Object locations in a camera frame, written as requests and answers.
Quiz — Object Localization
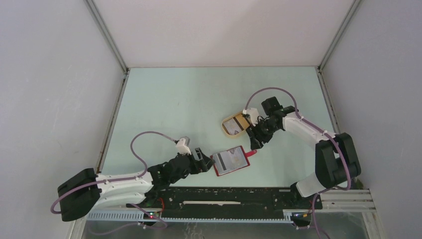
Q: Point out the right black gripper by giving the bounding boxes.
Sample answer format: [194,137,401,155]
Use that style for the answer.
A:
[246,117,280,150]

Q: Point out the white magnetic stripe card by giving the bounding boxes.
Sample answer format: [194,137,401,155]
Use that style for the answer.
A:
[212,151,229,175]

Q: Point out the red card holder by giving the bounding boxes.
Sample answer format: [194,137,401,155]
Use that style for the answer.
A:
[211,146,257,177]

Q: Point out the white VIP card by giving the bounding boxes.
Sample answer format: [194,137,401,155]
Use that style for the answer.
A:
[227,146,249,170]

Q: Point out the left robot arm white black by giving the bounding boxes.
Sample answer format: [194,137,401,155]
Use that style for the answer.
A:
[57,148,214,222]

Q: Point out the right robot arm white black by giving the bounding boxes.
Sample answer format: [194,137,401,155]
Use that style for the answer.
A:
[242,97,361,208]

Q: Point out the beige oval tray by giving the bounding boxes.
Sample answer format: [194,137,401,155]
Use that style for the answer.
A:
[221,111,251,138]

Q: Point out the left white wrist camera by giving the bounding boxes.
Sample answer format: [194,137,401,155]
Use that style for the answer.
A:
[176,136,192,155]

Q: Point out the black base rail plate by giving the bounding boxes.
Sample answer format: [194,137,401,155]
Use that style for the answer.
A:
[138,187,322,219]

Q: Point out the white cable duct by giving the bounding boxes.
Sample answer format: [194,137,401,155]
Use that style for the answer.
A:
[86,210,293,224]

